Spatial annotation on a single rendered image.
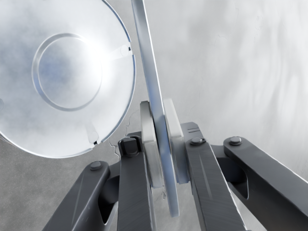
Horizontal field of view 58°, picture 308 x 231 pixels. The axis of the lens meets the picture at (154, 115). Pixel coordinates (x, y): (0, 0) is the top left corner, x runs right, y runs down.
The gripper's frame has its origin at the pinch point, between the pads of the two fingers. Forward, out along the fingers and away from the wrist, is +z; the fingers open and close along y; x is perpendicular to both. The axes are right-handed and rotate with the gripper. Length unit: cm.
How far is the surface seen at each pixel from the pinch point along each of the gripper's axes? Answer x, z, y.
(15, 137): -6.7, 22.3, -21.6
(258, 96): -56, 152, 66
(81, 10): 9.3, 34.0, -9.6
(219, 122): -54, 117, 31
